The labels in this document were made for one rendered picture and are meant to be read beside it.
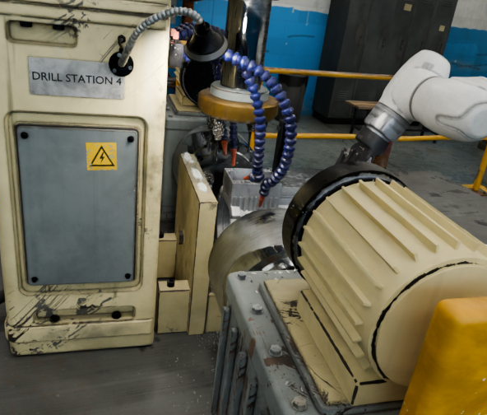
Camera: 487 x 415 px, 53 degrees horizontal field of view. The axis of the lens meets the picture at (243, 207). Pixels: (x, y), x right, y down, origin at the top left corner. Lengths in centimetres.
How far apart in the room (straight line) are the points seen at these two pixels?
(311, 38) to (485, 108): 582
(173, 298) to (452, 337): 80
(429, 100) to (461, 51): 722
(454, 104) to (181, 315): 73
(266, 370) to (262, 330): 7
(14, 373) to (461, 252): 89
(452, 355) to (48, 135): 71
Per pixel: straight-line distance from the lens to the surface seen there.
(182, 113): 159
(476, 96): 102
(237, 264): 87
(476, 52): 848
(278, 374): 59
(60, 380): 110
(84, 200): 95
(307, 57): 679
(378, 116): 116
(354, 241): 54
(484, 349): 46
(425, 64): 117
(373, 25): 665
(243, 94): 104
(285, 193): 120
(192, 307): 114
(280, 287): 71
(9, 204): 97
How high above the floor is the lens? 156
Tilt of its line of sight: 24 degrees down
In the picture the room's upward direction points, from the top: 7 degrees clockwise
